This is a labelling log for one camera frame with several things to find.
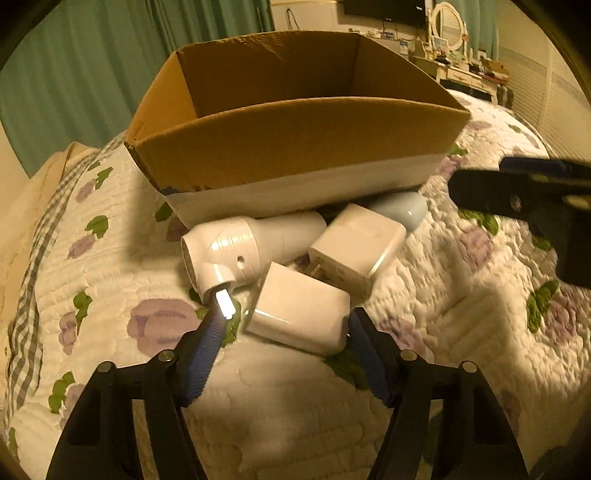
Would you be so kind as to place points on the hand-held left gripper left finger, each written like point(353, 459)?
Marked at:
point(207, 353)

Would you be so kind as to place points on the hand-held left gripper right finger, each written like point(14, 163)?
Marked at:
point(368, 357)

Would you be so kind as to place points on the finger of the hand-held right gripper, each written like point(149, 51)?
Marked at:
point(517, 196)

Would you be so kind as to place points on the white square power adapter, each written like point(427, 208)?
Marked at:
point(298, 309)
point(355, 251)

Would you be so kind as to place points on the white handheld lint shaver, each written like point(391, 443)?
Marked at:
point(240, 251)

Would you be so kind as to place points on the brown cardboard box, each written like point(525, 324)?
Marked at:
point(295, 143)

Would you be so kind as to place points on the white slatted panel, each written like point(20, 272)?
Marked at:
point(545, 87)

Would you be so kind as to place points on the pale blue rounded cup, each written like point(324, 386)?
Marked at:
point(401, 210)

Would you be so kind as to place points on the white floral quilt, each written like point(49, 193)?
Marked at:
point(115, 258)

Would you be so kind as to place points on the white dressing table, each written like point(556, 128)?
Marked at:
point(461, 74)

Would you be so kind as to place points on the grey checked pillow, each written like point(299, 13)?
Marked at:
point(34, 295)

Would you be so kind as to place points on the white oval vanity mirror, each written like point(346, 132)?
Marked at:
point(448, 25)

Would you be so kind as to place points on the cream cloth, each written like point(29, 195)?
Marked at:
point(27, 207)

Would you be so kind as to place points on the green curtain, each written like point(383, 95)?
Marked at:
point(92, 60)

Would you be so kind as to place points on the black wall television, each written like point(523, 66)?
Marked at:
point(385, 11)

